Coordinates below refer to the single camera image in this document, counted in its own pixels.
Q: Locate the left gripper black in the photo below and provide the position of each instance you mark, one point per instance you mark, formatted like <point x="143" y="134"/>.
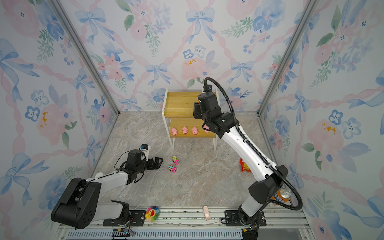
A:
<point x="157" y="164"/>

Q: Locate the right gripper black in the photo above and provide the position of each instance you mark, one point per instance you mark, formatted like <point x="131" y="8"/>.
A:
<point x="197" y="109"/>

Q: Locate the pink teal toy truck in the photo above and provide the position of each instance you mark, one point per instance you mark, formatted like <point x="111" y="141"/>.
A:
<point x="172" y="169"/>

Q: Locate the pink green toy truck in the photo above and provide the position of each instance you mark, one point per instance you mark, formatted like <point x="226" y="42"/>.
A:
<point x="175" y="160"/>

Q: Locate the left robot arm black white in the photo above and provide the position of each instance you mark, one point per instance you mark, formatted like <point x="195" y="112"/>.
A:
<point x="79" y="204"/>

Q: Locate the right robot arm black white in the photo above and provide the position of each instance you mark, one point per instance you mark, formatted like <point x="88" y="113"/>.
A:
<point x="268" y="175"/>

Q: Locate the white wood two-tier shelf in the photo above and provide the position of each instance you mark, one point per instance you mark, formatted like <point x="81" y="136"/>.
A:
<point x="177" y="111"/>

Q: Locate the rainbow flower plush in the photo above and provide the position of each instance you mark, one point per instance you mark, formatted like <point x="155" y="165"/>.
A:
<point x="152" y="214"/>

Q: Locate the red snack bag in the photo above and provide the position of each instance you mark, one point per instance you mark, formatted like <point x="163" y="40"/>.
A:
<point x="244" y="166"/>

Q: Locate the pink eraser block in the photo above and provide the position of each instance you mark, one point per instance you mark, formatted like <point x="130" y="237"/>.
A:
<point x="206" y="213"/>

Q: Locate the orange soda can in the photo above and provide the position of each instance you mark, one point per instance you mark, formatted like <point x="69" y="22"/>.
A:
<point x="283" y="195"/>

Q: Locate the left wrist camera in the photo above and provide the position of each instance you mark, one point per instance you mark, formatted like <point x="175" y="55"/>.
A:
<point x="145" y="148"/>

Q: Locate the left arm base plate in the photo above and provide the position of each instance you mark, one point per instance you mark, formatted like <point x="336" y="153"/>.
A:
<point x="133" y="218"/>

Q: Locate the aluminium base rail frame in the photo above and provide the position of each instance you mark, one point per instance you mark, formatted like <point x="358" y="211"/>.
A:
<point x="190" y="224"/>

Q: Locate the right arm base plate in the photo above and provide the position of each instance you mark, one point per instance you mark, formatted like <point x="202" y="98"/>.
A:
<point x="236" y="218"/>

